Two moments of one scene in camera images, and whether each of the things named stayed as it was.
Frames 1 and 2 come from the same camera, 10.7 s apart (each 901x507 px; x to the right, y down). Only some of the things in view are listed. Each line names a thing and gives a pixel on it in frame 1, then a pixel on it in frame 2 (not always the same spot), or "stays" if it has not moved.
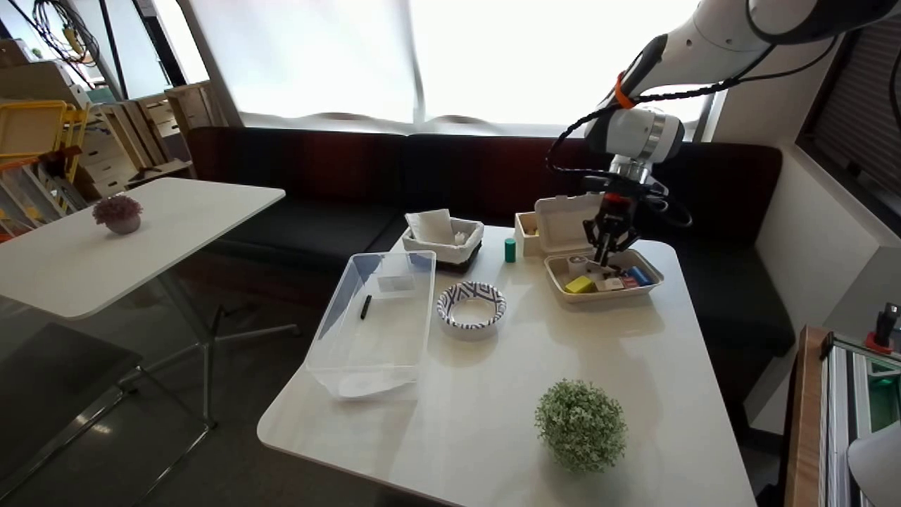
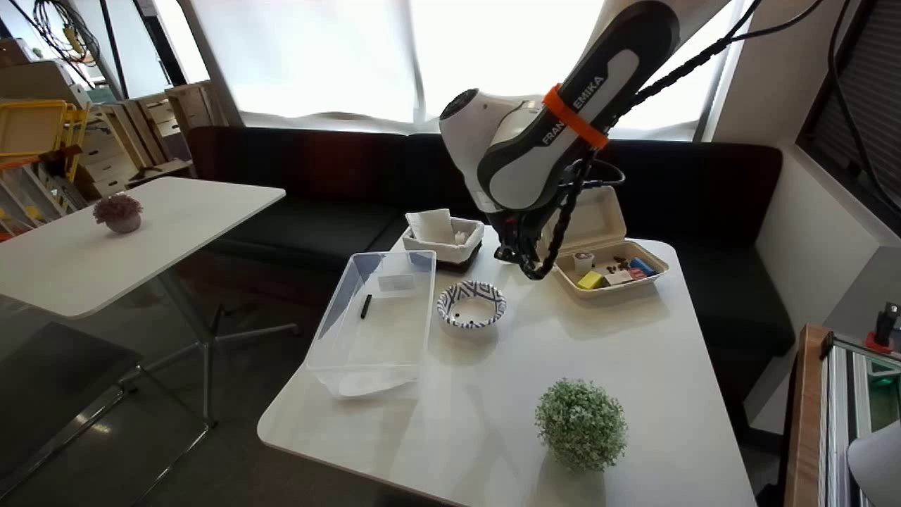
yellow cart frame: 33,128 stays
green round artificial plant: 580,423 stays
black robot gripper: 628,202 → 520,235
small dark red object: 119,212 stays
